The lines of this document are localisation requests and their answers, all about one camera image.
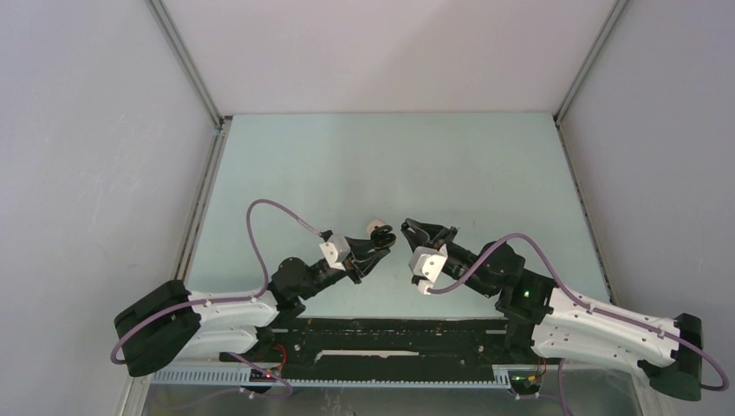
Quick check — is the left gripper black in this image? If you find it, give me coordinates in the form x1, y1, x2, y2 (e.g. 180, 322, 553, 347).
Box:
297, 234, 389, 300

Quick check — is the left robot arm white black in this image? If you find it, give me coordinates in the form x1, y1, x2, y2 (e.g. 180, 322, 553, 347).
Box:
111, 226, 396, 377

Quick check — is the aluminium frame post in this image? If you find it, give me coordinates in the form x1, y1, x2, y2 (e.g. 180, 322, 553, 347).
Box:
554, 0, 632, 127
145, 0, 224, 128

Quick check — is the right aluminium frame post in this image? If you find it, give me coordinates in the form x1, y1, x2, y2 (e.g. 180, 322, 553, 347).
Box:
554, 0, 632, 127

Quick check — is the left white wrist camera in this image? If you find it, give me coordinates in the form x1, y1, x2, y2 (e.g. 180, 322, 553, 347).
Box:
319, 234, 351, 271

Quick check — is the purple cable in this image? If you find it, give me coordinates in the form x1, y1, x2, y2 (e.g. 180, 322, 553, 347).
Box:
425, 232, 731, 416
110, 198, 328, 400

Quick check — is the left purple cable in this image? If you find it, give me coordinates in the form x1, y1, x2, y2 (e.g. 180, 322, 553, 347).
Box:
110, 198, 328, 400

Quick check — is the white cable duct strip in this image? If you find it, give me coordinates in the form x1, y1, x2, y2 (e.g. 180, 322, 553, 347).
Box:
151, 366, 511, 389

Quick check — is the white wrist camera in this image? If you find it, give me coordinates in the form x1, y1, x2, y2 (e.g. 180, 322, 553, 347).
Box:
408, 244, 448, 295
319, 234, 351, 271

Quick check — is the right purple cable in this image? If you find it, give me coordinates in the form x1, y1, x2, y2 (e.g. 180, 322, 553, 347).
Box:
425, 232, 731, 416

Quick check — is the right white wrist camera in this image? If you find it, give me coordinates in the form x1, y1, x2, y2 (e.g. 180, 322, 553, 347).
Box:
408, 244, 448, 295

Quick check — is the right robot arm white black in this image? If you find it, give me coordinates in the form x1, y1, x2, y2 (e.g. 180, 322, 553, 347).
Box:
401, 218, 704, 401

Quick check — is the black earbud charging case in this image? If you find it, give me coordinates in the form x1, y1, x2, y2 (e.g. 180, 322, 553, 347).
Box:
370, 224, 397, 250

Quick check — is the left aluminium frame post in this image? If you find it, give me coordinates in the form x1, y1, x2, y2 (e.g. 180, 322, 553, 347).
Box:
145, 0, 224, 128

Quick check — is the pink earbud charging case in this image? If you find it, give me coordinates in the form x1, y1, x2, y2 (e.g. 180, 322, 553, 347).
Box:
367, 219, 386, 234

